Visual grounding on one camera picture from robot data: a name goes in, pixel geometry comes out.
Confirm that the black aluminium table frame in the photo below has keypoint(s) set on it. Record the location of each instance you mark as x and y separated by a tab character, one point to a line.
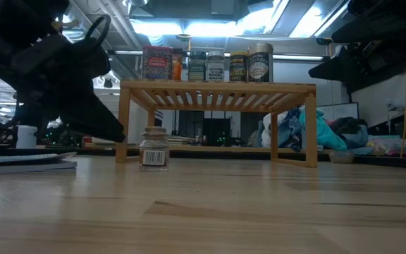
224	154

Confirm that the red lid smoked paprika tin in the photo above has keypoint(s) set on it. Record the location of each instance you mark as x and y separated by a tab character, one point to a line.
157	63

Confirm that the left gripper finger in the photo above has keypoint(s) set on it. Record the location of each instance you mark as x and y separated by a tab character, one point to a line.
97	121

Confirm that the yellow lid onion spice jar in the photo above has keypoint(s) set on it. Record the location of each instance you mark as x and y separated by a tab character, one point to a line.
238	68

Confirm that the black ceiling camera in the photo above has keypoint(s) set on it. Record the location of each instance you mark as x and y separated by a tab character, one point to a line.
108	83

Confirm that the orange taco seasoning packet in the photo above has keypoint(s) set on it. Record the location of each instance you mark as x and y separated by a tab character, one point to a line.
177	67

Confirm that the small short spice jar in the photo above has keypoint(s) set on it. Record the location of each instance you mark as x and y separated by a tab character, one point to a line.
154	151

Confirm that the green lid spice jar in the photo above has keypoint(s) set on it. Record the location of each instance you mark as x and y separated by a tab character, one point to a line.
197	68

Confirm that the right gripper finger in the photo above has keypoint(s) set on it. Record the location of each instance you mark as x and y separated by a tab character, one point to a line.
340	65

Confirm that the white cabinet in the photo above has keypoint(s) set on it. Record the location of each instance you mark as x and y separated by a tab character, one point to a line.
136	120

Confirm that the small white appliance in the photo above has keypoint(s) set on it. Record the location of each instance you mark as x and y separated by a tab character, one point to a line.
26	137

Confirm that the blue cover book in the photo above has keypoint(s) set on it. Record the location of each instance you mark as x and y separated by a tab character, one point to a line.
19	164

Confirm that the wooden slatted shelf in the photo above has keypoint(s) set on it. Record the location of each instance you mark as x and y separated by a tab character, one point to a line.
224	88

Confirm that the pile of coloured clothes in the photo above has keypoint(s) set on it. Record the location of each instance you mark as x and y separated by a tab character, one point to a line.
324	134

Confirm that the long ceiling light bar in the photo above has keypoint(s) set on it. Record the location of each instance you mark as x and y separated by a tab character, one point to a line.
294	57

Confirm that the white lid bagel seasoning jar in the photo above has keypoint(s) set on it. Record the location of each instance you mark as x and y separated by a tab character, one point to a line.
215	68

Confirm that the stack of flat boards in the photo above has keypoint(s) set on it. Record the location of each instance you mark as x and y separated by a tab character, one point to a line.
183	140

